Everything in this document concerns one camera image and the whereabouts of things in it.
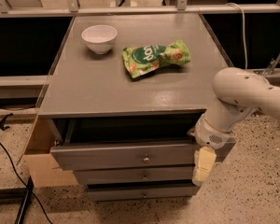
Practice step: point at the white bowl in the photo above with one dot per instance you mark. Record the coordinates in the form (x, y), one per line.
(100, 38)

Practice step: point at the light wooden box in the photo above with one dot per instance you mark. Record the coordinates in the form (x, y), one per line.
(42, 167)

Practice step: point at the grey drawer cabinet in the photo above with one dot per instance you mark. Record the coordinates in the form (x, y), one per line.
(92, 99)

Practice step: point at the black floor bar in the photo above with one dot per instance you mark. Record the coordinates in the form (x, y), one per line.
(26, 197)

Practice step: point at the grey middle drawer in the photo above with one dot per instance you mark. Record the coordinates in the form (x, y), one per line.
(134, 175)

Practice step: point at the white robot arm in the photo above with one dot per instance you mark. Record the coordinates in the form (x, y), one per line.
(239, 93)

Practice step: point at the grey bottom drawer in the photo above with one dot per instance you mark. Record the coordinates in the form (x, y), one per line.
(143, 192)

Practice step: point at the metal railing frame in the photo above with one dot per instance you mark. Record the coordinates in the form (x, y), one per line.
(140, 6)

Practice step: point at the green snack bag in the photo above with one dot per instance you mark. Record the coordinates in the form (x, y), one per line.
(140, 61)

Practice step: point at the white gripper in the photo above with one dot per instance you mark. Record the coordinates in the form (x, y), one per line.
(210, 135)

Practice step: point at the grey top drawer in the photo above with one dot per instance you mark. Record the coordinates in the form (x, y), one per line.
(124, 155)

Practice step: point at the grey drawer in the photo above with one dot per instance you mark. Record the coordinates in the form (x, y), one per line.
(124, 155)
(143, 192)
(134, 175)

